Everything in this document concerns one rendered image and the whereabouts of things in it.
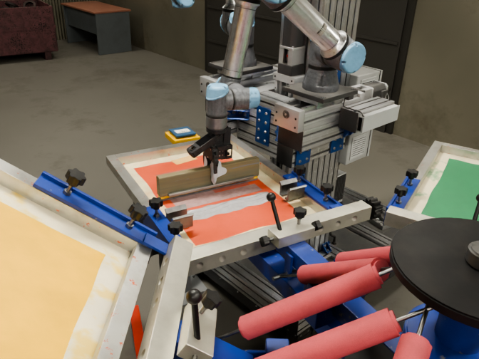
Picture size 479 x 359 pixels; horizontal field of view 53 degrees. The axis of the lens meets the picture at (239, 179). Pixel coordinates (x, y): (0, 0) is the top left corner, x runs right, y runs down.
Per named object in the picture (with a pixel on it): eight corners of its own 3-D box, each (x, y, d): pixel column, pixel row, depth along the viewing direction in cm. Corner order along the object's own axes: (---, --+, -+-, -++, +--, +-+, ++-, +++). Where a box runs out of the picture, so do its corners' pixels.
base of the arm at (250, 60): (241, 58, 242) (242, 38, 237) (262, 64, 232) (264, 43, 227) (218, 63, 232) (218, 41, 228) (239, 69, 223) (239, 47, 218)
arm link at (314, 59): (326, 59, 202) (331, 25, 196) (346, 67, 191) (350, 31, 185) (302, 61, 198) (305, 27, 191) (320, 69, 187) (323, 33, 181)
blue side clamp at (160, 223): (142, 223, 162) (141, 205, 159) (157, 219, 164) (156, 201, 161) (177, 273, 139) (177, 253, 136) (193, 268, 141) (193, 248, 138)
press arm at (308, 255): (274, 249, 142) (276, 235, 140) (291, 244, 145) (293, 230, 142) (310, 283, 129) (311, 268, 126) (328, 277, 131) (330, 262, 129)
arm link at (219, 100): (234, 87, 164) (211, 88, 160) (232, 117, 168) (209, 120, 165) (225, 80, 170) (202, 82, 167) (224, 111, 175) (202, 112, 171)
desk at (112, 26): (99, 38, 892) (95, 1, 862) (133, 50, 811) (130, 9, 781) (65, 42, 854) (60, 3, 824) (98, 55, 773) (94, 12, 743)
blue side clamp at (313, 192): (281, 189, 187) (282, 172, 184) (291, 186, 189) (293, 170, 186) (330, 226, 164) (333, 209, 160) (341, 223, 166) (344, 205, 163)
